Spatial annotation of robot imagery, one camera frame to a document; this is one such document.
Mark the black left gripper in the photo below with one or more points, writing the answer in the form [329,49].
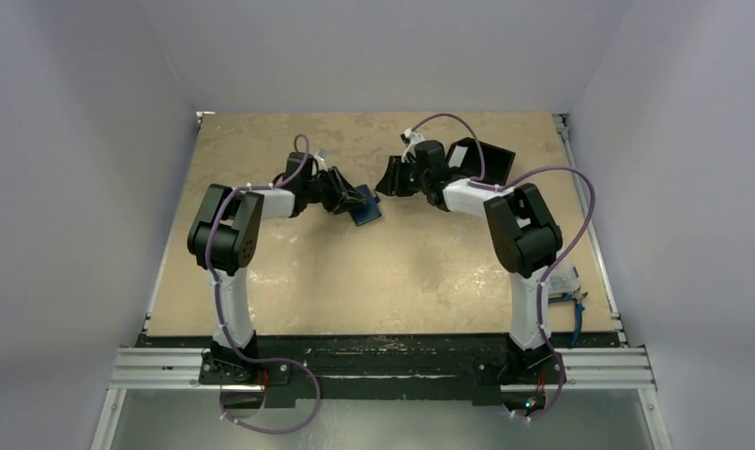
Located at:
[337,182]

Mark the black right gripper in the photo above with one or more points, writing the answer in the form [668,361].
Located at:
[400,176]

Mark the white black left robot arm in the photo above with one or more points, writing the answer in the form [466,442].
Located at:
[224,235]

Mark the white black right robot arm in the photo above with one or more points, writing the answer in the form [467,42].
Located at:
[468,177]

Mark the white label card in bin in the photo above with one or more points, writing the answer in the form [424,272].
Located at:
[456,156]

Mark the black plastic bin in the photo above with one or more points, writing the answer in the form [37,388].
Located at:
[490,163]

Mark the clear plastic screw box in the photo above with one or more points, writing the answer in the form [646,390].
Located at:
[564,281]

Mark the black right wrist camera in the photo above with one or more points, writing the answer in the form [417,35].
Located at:
[418,148]

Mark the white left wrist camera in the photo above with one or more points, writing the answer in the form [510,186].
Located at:
[320,158]

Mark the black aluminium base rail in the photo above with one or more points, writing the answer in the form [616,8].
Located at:
[476,368]

